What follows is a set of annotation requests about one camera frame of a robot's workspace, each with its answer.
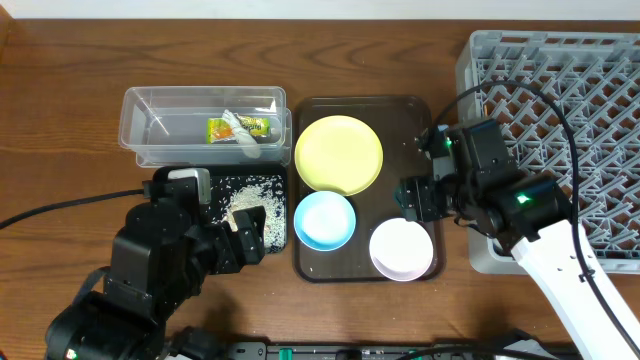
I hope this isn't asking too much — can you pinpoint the white lilac bowl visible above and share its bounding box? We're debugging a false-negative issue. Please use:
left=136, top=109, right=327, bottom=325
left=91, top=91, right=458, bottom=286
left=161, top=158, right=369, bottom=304
left=369, top=218, right=435, bottom=282

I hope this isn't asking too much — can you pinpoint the blue bowl with rice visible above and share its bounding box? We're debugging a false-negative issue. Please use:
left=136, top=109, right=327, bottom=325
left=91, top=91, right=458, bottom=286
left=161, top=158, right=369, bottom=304
left=293, top=191, right=357, bottom=252

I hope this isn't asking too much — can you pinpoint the white napkin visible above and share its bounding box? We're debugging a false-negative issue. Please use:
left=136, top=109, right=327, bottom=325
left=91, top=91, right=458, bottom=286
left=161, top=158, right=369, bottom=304
left=222, top=109, right=261, bottom=159

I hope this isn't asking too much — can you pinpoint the yellow plate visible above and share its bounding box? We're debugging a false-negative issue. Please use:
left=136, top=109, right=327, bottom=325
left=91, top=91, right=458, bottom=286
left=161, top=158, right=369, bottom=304
left=294, top=115, right=384, bottom=196

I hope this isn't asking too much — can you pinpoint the green orange snack wrapper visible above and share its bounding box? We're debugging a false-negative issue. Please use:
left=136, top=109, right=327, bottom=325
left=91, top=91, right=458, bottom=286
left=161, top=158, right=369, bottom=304
left=206, top=115, right=271, bottom=144

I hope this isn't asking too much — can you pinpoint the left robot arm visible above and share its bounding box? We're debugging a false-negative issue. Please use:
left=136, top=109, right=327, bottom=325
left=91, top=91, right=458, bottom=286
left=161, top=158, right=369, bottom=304
left=45, top=168, right=266, bottom=359

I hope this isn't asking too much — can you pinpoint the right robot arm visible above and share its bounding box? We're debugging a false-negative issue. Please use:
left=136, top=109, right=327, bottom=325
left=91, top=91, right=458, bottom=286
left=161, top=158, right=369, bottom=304
left=394, top=120, right=639, bottom=359

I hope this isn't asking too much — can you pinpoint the grey dishwasher rack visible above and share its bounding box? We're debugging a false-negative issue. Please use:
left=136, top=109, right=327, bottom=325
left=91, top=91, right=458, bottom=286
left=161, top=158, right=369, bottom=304
left=455, top=30, right=639, bottom=275

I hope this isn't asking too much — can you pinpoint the pile of rice scraps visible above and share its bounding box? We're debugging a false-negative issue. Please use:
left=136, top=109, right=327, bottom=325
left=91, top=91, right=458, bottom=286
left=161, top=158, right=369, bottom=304
left=199, top=174, right=289, bottom=254

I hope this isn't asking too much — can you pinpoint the black plastic bin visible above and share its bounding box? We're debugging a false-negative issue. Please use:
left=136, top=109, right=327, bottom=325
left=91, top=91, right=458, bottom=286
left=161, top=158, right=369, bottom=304
left=149, top=163, right=290, bottom=256

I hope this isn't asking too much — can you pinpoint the dark brown serving tray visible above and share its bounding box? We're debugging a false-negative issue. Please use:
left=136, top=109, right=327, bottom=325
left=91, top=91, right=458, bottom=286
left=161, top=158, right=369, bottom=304
left=293, top=96, right=431, bottom=284

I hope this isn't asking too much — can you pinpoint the clear plastic bin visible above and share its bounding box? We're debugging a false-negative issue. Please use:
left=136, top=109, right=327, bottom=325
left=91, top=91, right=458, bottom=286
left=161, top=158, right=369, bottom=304
left=119, top=86, right=292, bottom=168

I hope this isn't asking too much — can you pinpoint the black equipment rail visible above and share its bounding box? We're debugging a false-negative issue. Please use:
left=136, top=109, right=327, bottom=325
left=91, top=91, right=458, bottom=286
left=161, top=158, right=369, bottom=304
left=164, top=327, right=581, bottom=360

